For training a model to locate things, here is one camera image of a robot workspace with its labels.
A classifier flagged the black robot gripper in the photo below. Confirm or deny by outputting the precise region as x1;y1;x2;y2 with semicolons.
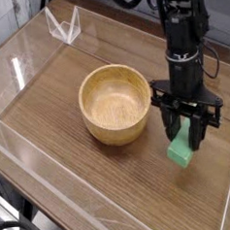
149;52;223;151

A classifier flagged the green rectangular block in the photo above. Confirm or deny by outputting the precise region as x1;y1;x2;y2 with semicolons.
167;117;193;169

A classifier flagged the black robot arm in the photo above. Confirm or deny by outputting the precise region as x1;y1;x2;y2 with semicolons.
149;0;223;151

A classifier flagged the brown wooden bowl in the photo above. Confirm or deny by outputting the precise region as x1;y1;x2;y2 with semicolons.
78;64;151;146

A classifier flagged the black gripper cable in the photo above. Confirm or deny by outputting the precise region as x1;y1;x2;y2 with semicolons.
198;40;222;81

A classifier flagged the clear acrylic tray wall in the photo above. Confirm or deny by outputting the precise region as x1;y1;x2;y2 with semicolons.
0;109;153;230

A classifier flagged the clear acrylic corner bracket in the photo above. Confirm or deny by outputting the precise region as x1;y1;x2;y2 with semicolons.
45;6;81;45

